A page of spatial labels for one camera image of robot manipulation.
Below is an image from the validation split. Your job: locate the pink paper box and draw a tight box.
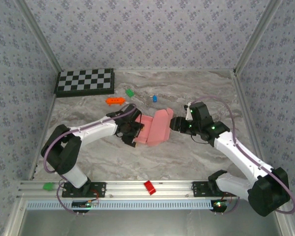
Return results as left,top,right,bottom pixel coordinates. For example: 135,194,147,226
134,108,174,148

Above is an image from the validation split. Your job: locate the orange plastic toy piece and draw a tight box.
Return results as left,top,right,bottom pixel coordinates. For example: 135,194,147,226
106,97,126,107

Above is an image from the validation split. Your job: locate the red block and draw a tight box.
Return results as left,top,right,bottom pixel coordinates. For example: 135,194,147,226
143,180,157,196

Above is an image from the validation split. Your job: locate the black and white checkerboard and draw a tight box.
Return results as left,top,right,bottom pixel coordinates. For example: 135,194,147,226
53,68,115,98

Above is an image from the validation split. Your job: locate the right circuit board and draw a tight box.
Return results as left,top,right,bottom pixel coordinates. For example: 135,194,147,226
211,200,229,211

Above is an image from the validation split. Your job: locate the circuit board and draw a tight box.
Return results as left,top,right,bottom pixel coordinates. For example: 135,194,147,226
211,200,229,211
71,200,93,209

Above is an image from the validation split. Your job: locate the left circuit board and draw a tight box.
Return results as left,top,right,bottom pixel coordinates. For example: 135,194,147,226
71,200,93,209

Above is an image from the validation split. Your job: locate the grey metal panel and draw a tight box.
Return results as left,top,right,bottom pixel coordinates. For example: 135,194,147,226
18,208,286,236

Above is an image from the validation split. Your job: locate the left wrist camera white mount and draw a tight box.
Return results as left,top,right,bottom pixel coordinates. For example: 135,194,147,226
120,104,142,123

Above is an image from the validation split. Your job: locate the aluminium front rail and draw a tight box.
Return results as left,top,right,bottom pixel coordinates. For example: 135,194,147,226
16,179,285,199

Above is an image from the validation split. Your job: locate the aluminium back rail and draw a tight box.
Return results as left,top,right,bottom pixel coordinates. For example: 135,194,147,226
113,68,236,73

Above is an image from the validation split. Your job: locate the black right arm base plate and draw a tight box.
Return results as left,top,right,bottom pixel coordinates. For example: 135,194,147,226
192,181,237,197

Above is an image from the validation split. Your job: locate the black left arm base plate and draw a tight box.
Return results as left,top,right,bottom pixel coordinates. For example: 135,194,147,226
61,181,107,198

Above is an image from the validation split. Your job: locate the slotted grey cable duct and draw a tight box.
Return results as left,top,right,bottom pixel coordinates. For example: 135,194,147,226
26,199,213,210

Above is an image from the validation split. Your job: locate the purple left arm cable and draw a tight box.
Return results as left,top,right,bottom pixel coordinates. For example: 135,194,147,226
43,103,138,216

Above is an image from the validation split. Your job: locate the aluminium frame post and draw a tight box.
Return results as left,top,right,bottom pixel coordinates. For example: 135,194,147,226
235,0,283,73

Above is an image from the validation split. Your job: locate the aluminium frame bar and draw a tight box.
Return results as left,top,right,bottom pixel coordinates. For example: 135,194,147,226
272,208,295,236
2,199,28,236

